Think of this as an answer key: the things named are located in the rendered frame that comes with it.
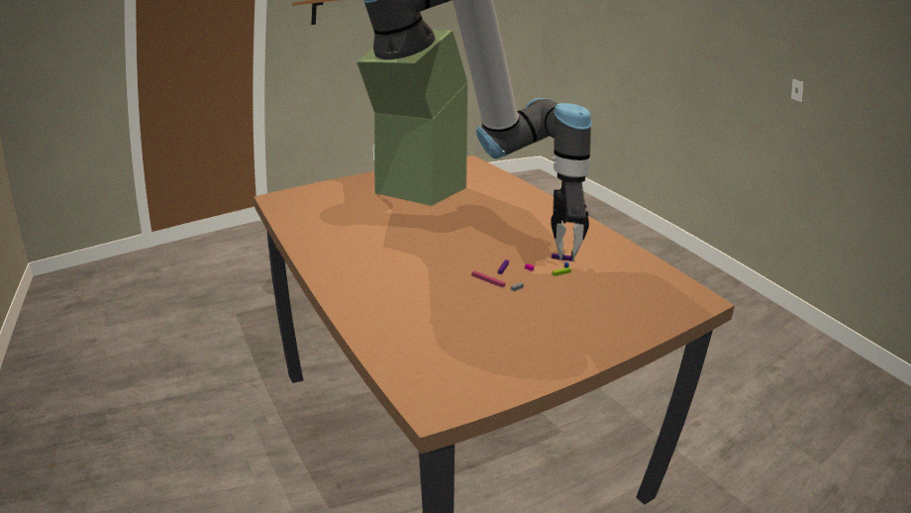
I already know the pink rod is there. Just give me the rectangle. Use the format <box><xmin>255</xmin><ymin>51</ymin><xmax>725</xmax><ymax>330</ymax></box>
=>
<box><xmin>471</xmin><ymin>271</ymin><xmax>505</xmax><ymax>287</ymax></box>

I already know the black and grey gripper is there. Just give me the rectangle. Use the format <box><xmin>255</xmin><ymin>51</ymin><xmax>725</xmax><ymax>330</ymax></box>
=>
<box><xmin>551</xmin><ymin>173</ymin><xmax>589</xmax><ymax>260</ymax></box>

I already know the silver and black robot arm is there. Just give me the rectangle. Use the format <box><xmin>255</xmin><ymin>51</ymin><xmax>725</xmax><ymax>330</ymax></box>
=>
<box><xmin>363</xmin><ymin>0</ymin><xmax>592</xmax><ymax>223</ymax></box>

